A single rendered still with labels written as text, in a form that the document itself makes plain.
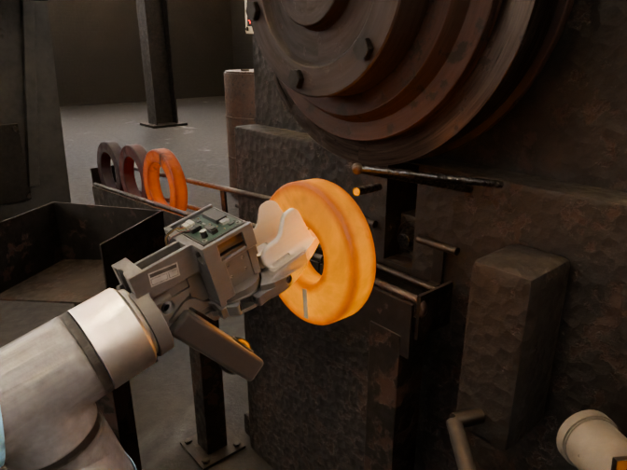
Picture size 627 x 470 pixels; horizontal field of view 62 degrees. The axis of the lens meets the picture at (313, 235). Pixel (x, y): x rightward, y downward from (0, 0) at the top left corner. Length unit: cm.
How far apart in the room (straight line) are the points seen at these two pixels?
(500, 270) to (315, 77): 32
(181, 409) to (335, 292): 123
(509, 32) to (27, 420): 55
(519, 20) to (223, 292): 39
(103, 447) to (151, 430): 118
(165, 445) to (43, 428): 117
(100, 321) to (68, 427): 8
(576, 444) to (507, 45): 40
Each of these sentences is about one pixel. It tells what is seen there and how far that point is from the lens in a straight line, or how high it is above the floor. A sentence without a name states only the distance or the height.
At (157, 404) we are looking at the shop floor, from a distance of 176.
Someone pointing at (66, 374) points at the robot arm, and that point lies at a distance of 44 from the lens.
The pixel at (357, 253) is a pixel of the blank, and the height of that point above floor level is 85.
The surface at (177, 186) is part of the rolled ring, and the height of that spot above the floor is 72.
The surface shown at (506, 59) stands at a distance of 60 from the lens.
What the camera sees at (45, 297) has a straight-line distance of 109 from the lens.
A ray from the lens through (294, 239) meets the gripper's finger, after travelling 52.
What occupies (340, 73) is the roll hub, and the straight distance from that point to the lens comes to 63.
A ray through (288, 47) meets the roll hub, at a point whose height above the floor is 103.
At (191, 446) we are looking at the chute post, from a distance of 157.
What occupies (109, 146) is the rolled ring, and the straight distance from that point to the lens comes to 167.
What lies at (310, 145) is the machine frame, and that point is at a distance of 97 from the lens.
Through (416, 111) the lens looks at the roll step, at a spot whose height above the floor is 96.
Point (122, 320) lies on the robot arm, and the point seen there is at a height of 83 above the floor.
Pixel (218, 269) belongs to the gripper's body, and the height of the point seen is 85.
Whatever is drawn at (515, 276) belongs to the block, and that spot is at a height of 80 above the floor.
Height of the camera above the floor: 103
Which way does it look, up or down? 20 degrees down
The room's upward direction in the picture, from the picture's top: straight up
